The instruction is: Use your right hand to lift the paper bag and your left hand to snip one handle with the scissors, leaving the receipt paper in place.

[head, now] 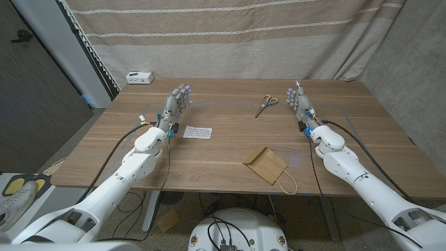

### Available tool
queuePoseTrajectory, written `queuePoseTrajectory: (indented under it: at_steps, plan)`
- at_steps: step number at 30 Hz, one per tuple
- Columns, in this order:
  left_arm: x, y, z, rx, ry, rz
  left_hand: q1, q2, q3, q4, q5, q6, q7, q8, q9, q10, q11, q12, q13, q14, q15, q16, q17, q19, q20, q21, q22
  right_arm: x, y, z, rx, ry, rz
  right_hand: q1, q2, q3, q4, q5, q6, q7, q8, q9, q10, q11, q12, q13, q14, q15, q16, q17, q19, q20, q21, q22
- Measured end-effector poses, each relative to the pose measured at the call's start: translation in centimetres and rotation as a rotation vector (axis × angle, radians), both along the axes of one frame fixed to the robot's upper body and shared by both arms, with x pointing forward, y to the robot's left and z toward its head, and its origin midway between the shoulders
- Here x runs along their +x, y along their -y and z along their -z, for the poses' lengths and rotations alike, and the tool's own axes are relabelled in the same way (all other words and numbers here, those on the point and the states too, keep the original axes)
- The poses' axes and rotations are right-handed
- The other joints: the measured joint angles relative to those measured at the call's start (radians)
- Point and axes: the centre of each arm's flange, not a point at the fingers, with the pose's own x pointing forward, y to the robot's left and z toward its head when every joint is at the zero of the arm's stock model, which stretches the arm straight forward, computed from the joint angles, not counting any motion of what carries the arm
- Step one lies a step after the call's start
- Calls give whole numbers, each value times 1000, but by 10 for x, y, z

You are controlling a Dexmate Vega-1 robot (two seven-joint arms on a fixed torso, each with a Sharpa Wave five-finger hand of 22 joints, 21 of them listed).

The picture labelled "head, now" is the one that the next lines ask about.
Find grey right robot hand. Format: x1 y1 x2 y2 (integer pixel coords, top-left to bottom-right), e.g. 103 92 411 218
286 79 322 137

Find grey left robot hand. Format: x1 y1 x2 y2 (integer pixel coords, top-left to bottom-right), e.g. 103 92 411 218
155 83 194 138

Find grey scissors with orange handles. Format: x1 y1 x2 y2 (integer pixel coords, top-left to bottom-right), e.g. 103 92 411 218
254 94 279 119

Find white printed receipt paper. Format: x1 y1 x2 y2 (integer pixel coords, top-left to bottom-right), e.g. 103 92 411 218
183 125 213 140

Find small brown floor paper bag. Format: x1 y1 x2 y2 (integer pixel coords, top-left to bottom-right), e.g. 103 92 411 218
155 208 182 234

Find white power strip box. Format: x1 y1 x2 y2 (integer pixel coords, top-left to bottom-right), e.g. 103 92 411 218
125 71 155 85

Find beige striped curtain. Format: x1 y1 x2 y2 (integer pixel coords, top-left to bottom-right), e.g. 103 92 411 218
64 0 407 91

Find black round floor fan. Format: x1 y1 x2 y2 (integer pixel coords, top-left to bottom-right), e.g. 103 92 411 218
158 190 185 206

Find white table leg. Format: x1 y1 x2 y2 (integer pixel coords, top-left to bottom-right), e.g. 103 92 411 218
141 190 162 233

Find grey table leg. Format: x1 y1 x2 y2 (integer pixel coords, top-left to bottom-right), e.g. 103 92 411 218
319 195 341 242

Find grey backdrop cloth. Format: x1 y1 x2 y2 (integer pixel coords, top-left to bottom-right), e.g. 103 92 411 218
334 0 446 156

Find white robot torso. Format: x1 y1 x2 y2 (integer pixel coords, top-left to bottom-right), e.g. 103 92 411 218
187 208 289 251

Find dark textured door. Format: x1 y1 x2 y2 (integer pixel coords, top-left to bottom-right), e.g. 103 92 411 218
0 0 94 174

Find yellow black pad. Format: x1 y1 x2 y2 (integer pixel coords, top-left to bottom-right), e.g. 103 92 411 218
1 174 28 198
26 174 52 199

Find white shoe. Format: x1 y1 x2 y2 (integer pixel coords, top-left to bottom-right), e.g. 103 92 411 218
0 180 38 233

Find thin black left wrist cable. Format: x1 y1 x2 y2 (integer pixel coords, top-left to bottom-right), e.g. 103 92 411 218
139 135 172 243

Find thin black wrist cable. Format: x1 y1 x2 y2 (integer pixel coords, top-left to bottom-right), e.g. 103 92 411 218
139 135 172 243
307 135 424 249

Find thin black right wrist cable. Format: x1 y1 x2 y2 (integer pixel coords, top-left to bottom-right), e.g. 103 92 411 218
307 135 424 249

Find brown paper bag with handles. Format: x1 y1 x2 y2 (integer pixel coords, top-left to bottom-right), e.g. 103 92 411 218
243 145 299 195

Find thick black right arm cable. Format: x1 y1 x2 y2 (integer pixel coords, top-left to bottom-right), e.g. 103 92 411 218
321 120 414 202

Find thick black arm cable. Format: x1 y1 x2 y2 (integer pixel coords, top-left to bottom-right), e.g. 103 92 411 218
321 120 414 202
75 121 157 205

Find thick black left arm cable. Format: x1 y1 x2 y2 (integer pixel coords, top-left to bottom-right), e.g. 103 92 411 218
75 121 157 205

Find white door frame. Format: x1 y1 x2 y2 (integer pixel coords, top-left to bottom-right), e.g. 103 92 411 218
10 0 113 109

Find black torso cable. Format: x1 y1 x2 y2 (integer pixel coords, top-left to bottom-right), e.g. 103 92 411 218
207 215 252 251

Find door handle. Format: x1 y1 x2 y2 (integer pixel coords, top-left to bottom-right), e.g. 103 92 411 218
10 29 35 44

